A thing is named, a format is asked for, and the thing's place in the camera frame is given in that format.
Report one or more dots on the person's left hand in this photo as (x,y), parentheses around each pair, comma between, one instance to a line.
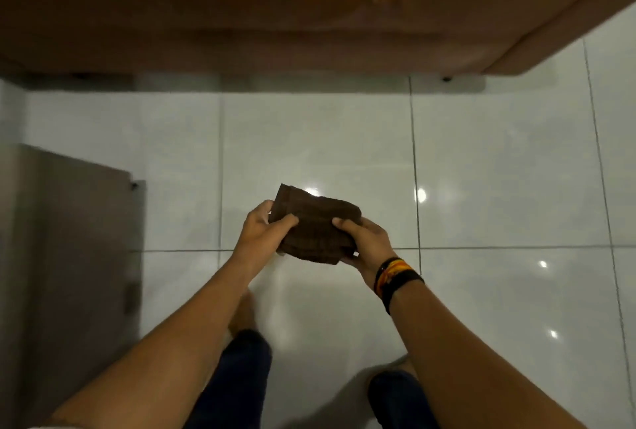
(257,237)

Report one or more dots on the person's right hand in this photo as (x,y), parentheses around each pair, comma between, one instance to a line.
(370,245)

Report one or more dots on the person's left thumb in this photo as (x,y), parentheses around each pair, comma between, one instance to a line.
(285,223)

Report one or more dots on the person's right thumb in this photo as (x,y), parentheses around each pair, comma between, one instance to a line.
(344,227)

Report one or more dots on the brown cloth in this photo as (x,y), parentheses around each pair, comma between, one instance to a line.
(318,227)

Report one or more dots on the person's left forearm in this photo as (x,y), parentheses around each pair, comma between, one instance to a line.
(159,344)

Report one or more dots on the person's right forearm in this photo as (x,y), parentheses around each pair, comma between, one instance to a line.
(472,359)

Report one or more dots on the black and orange wristbands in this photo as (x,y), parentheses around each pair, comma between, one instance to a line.
(395,277)

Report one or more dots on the person's left leg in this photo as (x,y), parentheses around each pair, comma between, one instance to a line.
(237,369)

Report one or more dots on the person's leg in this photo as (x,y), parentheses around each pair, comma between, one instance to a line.
(237,369)
(397,396)

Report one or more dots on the person's right leg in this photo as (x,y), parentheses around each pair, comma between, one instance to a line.
(397,396)

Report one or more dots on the brown leather sofa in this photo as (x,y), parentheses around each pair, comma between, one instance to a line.
(298,6)

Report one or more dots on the grey wooden table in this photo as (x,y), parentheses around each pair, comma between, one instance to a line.
(64,289)

